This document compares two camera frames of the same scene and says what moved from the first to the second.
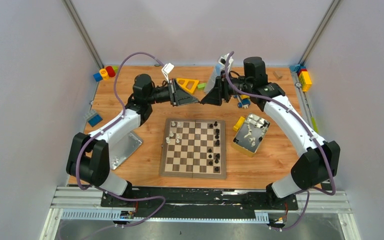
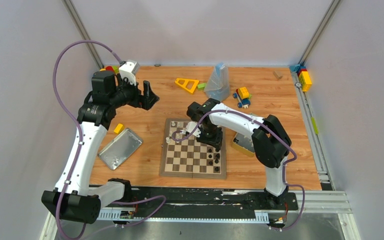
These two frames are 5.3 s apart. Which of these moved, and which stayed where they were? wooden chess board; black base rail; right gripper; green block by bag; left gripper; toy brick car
Moved: left gripper; right gripper
Stayed: toy brick car; wooden chess board; black base rail; green block by bag
